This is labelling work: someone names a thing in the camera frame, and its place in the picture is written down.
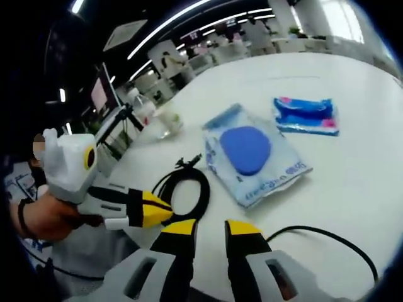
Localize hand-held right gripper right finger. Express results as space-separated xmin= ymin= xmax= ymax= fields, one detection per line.
xmin=224 ymin=220 xmax=332 ymax=302

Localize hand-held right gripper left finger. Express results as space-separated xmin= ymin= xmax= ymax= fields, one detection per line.
xmin=67 ymin=219 xmax=200 ymax=302

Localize clear plastic water bottle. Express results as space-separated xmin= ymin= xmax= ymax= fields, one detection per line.
xmin=127 ymin=87 xmax=171 ymax=142

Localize clear bag with blue pad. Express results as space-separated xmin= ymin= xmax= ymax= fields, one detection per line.
xmin=201 ymin=103 xmax=314 ymax=210

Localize blue plastic packet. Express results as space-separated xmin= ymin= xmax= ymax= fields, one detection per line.
xmin=271 ymin=96 xmax=341 ymax=137

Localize person's left hand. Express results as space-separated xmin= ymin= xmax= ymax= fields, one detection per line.
xmin=18 ymin=187 xmax=104 ymax=242

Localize person's grey trousers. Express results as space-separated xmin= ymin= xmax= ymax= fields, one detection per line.
xmin=52 ymin=220 xmax=142 ymax=292

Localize black wristband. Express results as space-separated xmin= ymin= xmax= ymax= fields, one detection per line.
xmin=16 ymin=198 xmax=34 ymax=237

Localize black tripod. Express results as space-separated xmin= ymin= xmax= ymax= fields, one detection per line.
xmin=118 ymin=104 xmax=146 ymax=133

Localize dark monitor screen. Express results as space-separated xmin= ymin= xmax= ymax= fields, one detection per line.
xmin=89 ymin=62 xmax=123 ymax=116

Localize ceiling air vent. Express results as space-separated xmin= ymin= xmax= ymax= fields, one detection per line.
xmin=103 ymin=19 xmax=149 ymax=52

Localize long ceiling light strip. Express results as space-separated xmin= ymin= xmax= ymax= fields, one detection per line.
xmin=127 ymin=0 xmax=215 ymax=61

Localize thick black cable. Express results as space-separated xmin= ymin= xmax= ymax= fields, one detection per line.
xmin=265 ymin=225 xmax=379 ymax=282

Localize thin black cable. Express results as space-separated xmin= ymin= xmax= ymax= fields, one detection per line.
xmin=33 ymin=256 xmax=105 ymax=281

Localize wall poster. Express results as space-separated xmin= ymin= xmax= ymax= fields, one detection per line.
xmin=147 ymin=43 xmax=187 ymax=86

